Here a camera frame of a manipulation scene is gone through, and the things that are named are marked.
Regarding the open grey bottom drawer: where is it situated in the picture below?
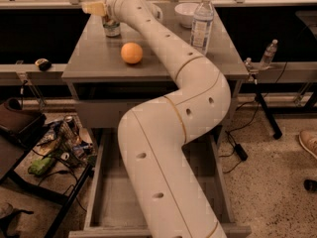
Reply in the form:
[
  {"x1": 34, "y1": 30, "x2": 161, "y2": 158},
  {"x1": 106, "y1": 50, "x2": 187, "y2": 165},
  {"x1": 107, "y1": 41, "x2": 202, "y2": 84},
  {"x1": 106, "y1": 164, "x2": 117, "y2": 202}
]
[{"x1": 69, "y1": 129, "x2": 252, "y2": 238}]

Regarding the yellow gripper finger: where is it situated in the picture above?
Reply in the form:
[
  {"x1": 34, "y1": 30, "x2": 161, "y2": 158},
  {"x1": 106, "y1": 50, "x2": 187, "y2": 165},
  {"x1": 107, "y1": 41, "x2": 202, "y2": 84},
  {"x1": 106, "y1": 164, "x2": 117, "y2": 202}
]
[{"x1": 82, "y1": 1, "x2": 107, "y2": 17}]

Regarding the orange fruit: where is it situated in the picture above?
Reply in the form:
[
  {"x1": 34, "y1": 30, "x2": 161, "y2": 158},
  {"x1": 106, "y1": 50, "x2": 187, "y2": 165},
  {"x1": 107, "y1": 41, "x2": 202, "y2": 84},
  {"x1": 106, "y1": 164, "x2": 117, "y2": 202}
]
[{"x1": 121, "y1": 43, "x2": 143, "y2": 64}]

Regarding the black tape measure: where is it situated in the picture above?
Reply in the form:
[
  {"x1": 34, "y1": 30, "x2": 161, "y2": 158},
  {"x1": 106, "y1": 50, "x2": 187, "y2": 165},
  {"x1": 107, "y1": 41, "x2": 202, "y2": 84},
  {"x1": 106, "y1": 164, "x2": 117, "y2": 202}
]
[{"x1": 35, "y1": 59, "x2": 52, "y2": 71}]

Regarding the black power adapter with cable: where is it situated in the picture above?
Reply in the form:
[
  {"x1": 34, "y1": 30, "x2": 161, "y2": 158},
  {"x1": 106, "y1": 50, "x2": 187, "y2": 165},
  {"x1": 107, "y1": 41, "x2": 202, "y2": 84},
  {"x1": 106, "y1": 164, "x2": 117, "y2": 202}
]
[{"x1": 221, "y1": 105, "x2": 259, "y2": 174}]

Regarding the small water bottle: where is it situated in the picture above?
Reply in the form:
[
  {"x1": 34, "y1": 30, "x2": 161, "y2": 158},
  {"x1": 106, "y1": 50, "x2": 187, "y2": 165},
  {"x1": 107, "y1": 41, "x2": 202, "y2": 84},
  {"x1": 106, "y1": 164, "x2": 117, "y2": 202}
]
[{"x1": 260, "y1": 39, "x2": 278, "y2": 69}]

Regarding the brown bag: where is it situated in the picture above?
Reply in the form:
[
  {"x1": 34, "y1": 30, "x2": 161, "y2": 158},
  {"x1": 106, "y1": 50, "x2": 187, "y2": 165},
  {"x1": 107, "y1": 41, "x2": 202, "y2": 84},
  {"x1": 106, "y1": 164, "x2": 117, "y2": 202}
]
[{"x1": 0, "y1": 98, "x2": 46, "y2": 149}]

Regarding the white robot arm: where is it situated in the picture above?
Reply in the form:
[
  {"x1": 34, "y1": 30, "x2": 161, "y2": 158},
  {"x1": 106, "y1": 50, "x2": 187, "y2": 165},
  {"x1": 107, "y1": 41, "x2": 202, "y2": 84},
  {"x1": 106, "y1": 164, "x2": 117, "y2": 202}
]
[{"x1": 82, "y1": 0, "x2": 231, "y2": 238}]

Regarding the tan shoe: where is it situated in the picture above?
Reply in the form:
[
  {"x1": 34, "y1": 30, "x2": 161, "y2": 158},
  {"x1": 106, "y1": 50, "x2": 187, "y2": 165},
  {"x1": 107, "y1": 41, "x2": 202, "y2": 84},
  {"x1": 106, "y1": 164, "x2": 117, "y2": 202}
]
[{"x1": 299, "y1": 130, "x2": 317, "y2": 159}]

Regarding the grey drawer cabinet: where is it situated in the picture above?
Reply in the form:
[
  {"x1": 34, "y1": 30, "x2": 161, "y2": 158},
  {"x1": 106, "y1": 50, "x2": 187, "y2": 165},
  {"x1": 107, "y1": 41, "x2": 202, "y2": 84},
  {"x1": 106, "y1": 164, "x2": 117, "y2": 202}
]
[{"x1": 62, "y1": 3, "x2": 247, "y2": 129}]

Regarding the green chip bag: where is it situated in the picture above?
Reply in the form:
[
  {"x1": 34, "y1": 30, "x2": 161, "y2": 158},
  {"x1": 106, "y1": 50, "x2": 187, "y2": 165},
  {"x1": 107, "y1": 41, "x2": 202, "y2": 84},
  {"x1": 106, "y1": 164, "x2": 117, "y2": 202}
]
[{"x1": 28, "y1": 157, "x2": 54, "y2": 177}]

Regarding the black low rack frame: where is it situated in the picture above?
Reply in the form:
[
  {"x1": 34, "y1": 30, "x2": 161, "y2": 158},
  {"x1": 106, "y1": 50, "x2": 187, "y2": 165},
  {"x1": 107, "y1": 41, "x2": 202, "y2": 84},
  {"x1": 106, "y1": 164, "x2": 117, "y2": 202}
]
[{"x1": 0, "y1": 129, "x2": 95, "y2": 238}]

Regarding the black metal stand leg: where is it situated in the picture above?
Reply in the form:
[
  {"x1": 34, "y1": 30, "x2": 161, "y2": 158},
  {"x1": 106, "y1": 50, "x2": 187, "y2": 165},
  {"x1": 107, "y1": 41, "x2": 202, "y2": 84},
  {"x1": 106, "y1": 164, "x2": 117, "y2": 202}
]
[{"x1": 255, "y1": 84, "x2": 282, "y2": 140}]

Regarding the white bowl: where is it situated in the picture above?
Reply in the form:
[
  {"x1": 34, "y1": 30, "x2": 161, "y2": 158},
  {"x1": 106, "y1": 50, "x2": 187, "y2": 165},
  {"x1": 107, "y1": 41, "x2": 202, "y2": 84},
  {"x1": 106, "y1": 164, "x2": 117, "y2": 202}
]
[{"x1": 174, "y1": 3, "x2": 198, "y2": 28}]

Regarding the large clear water bottle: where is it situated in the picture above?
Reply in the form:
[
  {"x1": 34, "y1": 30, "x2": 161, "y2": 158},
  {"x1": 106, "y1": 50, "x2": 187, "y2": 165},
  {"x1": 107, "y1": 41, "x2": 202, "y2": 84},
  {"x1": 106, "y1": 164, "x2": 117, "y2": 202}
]
[{"x1": 190, "y1": 0, "x2": 214, "y2": 55}]

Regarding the green white 7up can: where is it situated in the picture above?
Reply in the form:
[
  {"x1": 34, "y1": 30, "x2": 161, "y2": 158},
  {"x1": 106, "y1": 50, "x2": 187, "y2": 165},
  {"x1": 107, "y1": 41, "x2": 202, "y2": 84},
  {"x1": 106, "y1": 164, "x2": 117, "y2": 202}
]
[{"x1": 102, "y1": 16, "x2": 121, "y2": 38}]

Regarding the basket of snacks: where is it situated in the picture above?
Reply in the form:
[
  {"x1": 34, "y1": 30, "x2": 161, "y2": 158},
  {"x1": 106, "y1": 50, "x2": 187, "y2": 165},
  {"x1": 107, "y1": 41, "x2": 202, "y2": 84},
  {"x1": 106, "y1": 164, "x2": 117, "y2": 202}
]
[{"x1": 36, "y1": 115, "x2": 97, "y2": 168}]

